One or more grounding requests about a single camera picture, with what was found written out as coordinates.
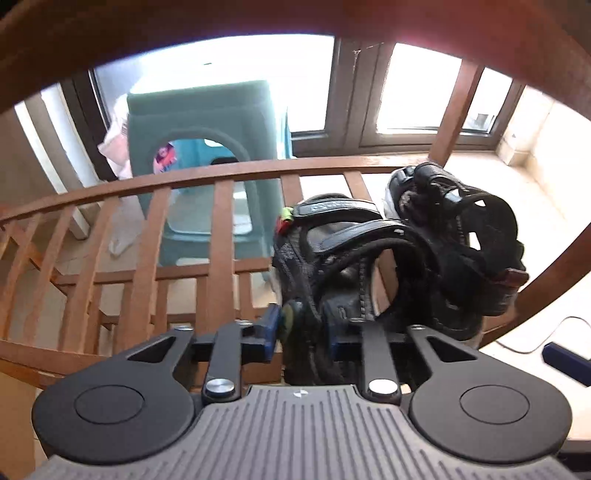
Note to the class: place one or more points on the white plastic bag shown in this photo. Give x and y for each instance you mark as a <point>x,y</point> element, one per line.
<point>115,147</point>

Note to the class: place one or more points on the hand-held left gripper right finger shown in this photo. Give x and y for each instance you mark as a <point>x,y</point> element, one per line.
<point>329,333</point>

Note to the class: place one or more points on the white crumpled cloth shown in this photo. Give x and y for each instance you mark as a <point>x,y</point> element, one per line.
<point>124,230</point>

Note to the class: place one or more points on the black sandal with white sole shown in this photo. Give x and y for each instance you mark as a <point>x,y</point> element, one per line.
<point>457,249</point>

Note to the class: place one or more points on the dark blue object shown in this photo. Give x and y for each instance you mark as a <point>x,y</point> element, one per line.
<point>570,362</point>

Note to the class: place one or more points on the light blue plastic stool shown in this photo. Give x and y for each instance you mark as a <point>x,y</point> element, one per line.
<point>194,154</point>

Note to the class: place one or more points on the dark window frame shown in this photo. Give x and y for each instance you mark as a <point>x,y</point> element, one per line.
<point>344,97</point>

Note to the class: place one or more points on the teal plastic stool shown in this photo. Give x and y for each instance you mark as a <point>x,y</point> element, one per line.
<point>207,110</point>

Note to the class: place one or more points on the brown wooden shoe rack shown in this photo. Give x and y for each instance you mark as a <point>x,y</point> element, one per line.
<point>138,258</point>

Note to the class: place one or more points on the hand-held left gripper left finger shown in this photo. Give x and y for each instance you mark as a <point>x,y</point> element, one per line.
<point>270,328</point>

